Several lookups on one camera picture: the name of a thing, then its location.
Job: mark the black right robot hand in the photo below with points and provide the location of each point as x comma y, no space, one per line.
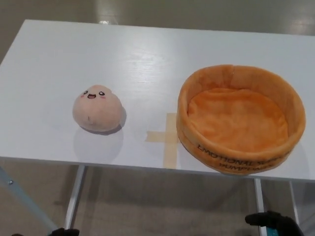
288,223

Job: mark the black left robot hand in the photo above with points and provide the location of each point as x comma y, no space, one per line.
65,232

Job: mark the pink round plush toy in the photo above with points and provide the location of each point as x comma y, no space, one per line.
98,110

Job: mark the orange plush round plate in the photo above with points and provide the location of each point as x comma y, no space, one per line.
236,118

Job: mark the teal textured pad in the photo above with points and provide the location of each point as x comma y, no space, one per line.
272,232

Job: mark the white table leg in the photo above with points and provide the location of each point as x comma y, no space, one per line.
259,196
75,196
295,199

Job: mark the grey metal stand leg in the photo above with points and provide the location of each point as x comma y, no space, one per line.
22,196

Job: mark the beige masking tape cross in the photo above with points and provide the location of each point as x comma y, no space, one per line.
169,152

